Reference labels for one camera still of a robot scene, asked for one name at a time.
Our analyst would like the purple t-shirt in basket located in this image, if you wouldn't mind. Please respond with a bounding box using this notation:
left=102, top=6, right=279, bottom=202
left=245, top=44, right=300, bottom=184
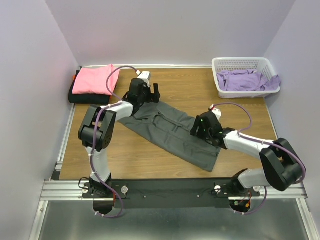
left=216, top=69, right=281, bottom=92

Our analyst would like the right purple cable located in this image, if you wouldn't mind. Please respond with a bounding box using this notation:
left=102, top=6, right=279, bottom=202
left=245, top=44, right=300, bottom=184
left=209, top=102, right=307, bottom=216

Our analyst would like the dark grey t-shirt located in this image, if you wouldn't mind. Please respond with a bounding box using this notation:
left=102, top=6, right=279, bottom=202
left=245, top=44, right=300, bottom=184
left=119, top=101, right=220, bottom=172

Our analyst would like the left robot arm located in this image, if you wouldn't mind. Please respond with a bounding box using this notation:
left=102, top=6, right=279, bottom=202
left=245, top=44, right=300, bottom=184
left=78, top=78, right=161, bottom=198

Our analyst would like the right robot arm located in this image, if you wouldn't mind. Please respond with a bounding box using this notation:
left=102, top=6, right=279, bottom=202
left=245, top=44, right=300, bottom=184
left=190, top=111, right=306, bottom=196

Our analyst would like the folded black t-shirt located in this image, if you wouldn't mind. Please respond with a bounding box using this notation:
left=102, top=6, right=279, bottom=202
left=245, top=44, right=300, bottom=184
left=68, top=76, right=111, bottom=106

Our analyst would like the purple cable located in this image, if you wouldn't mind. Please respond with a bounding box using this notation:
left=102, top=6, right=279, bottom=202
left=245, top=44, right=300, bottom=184
left=209, top=102, right=307, bottom=216
left=88, top=65, right=141, bottom=219

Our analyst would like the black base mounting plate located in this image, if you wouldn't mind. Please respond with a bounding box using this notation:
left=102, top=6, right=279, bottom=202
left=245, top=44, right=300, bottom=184
left=78, top=177, right=260, bottom=211

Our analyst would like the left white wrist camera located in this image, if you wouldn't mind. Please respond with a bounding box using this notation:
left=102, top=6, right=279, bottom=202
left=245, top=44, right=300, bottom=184
left=137, top=71, right=152, bottom=81

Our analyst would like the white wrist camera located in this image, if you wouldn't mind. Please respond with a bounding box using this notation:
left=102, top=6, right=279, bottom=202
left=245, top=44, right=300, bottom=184
left=137, top=71, right=152, bottom=81
left=208, top=104, right=222, bottom=121

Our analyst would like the white plastic laundry basket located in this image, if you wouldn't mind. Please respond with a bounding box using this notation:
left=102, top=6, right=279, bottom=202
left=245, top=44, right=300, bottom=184
left=212, top=57, right=281, bottom=99

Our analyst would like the folded pink t-shirt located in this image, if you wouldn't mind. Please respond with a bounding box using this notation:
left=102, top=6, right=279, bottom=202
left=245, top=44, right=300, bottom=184
left=72, top=64, right=116, bottom=96

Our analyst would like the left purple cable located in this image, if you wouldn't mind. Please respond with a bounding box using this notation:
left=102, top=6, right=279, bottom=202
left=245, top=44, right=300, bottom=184
left=88, top=65, right=141, bottom=219

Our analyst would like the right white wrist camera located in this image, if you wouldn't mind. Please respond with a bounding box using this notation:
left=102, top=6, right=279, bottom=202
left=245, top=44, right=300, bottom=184
left=208, top=104, right=222, bottom=121

